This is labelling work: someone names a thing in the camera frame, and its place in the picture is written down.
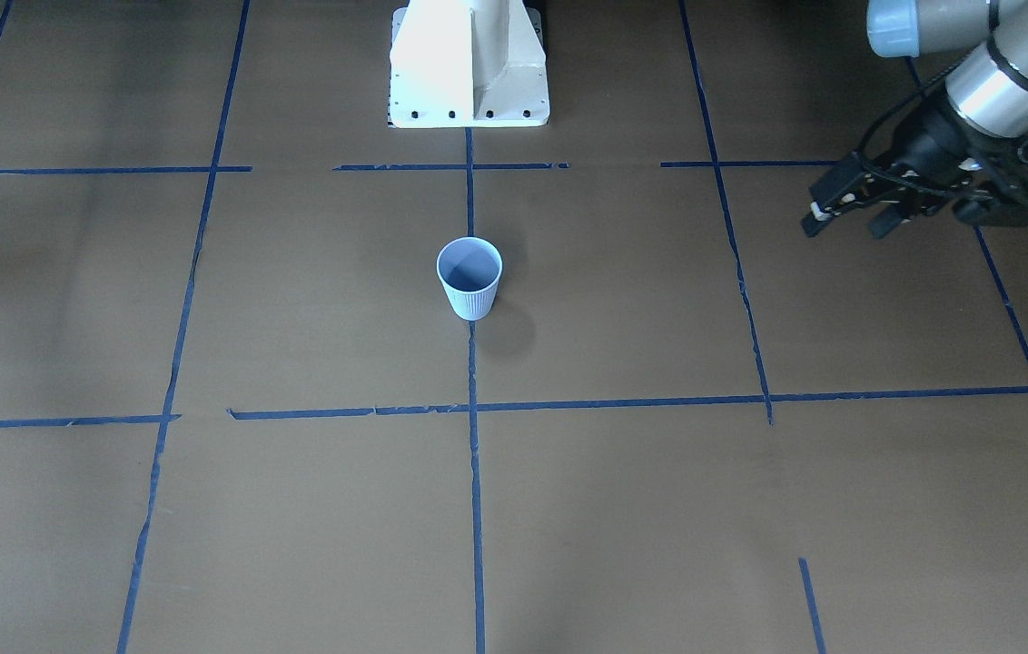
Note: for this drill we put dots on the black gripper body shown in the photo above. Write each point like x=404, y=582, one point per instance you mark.
x=925, y=143

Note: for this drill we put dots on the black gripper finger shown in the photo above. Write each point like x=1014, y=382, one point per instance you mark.
x=847, y=186
x=888, y=220

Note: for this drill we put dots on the light blue ribbed cup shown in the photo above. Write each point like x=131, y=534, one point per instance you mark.
x=470, y=270

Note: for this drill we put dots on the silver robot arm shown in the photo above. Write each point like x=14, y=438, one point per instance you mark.
x=987, y=86

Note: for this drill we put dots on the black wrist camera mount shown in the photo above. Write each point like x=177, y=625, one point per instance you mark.
x=1002, y=199

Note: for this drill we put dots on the white pedestal column base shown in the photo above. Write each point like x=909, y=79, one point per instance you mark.
x=468, y=64

